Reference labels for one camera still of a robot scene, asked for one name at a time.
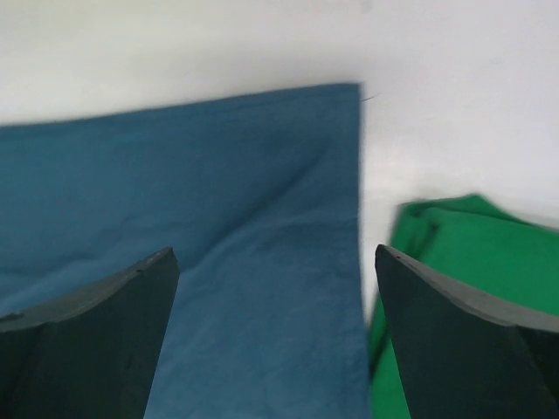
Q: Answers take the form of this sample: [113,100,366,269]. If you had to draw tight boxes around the folded green t shirt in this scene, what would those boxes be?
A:
[370,195,558,418]

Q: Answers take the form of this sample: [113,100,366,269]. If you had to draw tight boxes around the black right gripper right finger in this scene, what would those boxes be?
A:
[376,245,558,419]

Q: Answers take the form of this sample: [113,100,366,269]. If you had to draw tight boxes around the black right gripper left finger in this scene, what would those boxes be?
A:
[1,248,179,419]

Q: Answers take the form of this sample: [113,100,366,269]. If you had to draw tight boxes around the dark blue t shirt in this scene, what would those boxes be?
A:
[1,84,371,418]

